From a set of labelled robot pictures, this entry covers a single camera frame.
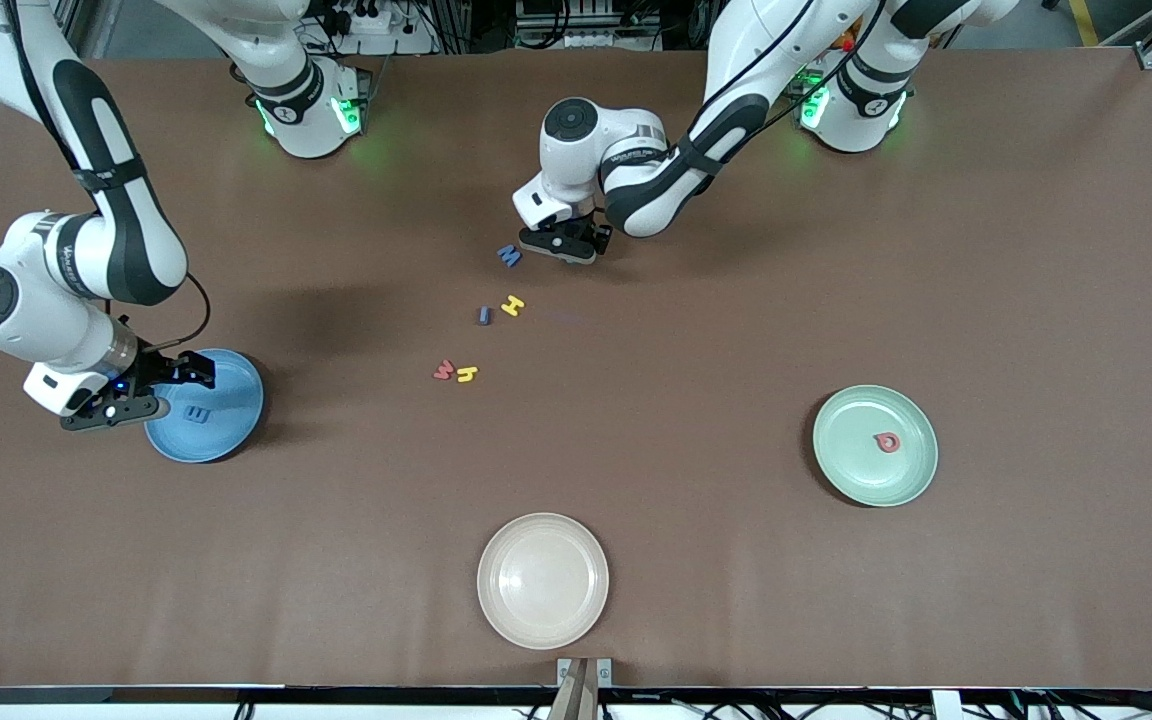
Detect long white power strip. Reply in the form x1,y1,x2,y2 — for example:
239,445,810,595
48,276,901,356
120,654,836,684
561,30,662,51

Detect light green plate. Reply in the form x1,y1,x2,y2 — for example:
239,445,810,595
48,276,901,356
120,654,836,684
812,385,939,508

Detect beige plate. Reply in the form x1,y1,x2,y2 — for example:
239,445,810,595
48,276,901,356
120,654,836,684
477,513,610,651

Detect white power strip with plugs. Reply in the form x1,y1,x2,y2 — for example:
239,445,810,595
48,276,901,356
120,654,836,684
321,0,437,56

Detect blue plate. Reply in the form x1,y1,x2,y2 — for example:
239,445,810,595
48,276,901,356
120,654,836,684
143,348,265,464

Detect brown table cover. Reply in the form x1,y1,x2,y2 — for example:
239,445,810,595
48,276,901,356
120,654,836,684
0,50,1152,693

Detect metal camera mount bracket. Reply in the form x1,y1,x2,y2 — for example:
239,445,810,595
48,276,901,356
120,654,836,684
548,657,613,720

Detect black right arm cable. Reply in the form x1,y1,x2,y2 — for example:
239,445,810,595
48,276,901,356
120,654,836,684
2,0,213,353

